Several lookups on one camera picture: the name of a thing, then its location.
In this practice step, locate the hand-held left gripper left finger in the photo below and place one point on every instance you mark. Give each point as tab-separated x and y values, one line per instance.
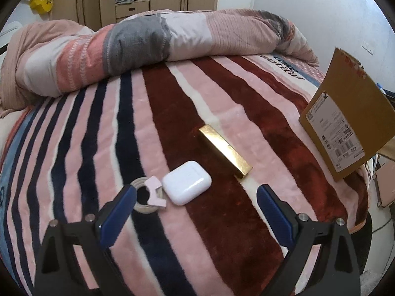
115	215

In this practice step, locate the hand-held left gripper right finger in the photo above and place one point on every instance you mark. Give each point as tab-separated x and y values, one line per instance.
274	212

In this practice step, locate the clear tape roll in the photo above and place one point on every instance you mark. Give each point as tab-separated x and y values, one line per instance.
145	195

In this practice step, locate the gold rectangular bar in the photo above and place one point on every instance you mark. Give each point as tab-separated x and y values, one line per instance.
225	151

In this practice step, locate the white earbuds case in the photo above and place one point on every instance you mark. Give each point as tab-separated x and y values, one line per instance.
187	182

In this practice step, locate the brown cardboard box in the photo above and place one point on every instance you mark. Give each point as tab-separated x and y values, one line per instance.
348	114

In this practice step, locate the striped fleece blanket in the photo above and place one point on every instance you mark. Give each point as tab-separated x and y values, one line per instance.
172	172

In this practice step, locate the patchwork rolled duvet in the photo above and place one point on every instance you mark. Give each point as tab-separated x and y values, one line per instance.
129	49

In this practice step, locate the yellow bag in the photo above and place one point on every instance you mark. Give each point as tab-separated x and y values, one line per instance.
41	2

